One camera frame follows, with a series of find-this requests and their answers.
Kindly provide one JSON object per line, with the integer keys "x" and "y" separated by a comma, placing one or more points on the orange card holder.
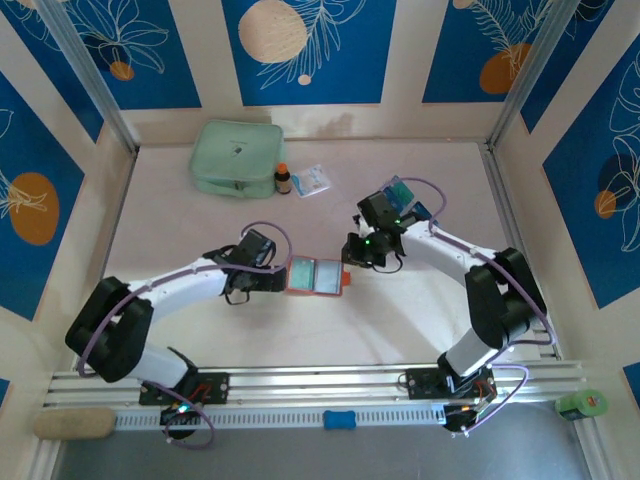
{"x": 346, "y": 280}

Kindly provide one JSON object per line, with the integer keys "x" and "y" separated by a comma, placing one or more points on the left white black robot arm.
{"x": 190, "y": 285}

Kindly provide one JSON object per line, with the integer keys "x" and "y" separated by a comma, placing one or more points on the blue credit card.
{"x": 422, "y": 211}

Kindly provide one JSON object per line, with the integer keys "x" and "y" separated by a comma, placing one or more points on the white blue paper packet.
{"x": 311, "y": 181}

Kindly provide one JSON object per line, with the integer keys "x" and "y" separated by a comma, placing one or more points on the brown bottle orange cap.
{"x": 283, "y": 181}

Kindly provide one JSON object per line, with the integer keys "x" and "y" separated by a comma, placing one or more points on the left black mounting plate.
{"x": 215, "y": 387}

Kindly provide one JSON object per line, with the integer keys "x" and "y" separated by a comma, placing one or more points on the black mounting plate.
{"x": 215, "y": 387}
{"x": 422, "y": 382}

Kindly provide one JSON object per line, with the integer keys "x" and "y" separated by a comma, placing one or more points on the mint green zipper pouch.
{"x": 235, "y": 155}

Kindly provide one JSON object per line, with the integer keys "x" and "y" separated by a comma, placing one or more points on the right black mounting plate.
{"x": 422, "y": 382}

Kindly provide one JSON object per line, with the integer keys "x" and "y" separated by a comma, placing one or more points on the blue bone-shaped clip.
{"x": 339, "y": 420}

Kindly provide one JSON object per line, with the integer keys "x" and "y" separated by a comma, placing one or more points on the beige oblong block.
{"x": 75, "y": 423}

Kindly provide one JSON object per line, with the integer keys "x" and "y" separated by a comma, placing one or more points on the green tape roll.
{"x": 582, "y": 404}

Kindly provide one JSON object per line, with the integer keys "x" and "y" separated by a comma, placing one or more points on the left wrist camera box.
{"x": 255, "y": 247}

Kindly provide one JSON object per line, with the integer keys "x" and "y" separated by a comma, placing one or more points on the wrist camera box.
{"x": 255, "y": 247}
{"x": 377, "y": 210}

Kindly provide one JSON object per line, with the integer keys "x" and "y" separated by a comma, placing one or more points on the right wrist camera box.
{"x": 377, "y": 210}

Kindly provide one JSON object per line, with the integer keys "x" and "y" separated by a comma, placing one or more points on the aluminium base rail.
{"x": 320, "y": 385}

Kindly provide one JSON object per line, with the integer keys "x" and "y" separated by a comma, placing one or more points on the aluminium side rail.
{"x": 501, "y": 190}

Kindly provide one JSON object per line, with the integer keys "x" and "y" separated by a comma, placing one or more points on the aluminium frame post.
{"x": 89, "y": 75}
{"x": 532, "y": 75}

